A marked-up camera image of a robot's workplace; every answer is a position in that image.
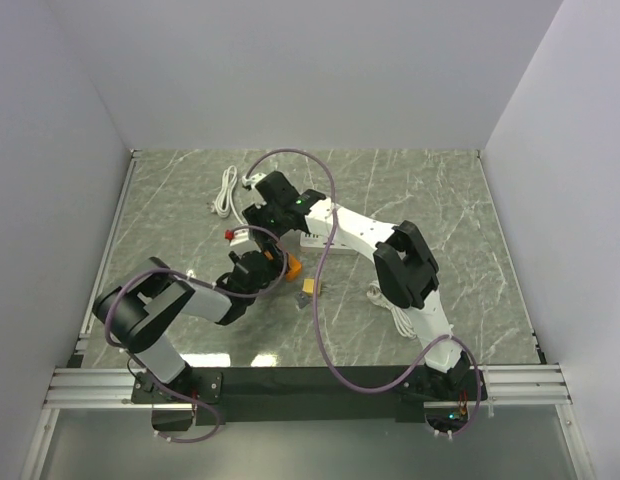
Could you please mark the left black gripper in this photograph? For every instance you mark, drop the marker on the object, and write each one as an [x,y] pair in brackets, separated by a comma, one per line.
[273,271]

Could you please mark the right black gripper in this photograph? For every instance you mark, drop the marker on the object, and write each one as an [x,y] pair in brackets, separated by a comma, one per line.
[255,216]

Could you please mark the orange power strip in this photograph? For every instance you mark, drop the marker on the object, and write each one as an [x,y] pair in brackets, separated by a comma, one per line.
[290,267]

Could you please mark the grey plug adapter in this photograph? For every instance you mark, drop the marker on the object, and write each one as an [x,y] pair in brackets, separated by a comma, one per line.
[302,300]

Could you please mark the black cube power adapter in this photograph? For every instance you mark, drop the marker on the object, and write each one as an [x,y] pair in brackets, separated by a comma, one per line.
[269,246]

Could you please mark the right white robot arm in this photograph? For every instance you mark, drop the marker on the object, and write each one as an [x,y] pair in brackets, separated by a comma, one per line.
[406,275]

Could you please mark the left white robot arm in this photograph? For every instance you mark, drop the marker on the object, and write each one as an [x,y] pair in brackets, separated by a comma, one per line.
[139,308]

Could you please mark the yellow plug adapter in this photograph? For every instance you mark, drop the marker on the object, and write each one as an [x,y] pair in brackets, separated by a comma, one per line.
[311,286]

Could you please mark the white power strip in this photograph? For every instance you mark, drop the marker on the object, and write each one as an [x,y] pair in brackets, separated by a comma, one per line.
[311,243]

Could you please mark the black base bar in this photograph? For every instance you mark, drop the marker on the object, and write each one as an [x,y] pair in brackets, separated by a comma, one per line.
[256,394]

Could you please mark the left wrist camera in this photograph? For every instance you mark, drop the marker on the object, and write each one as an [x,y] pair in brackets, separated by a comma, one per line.
[238,237]

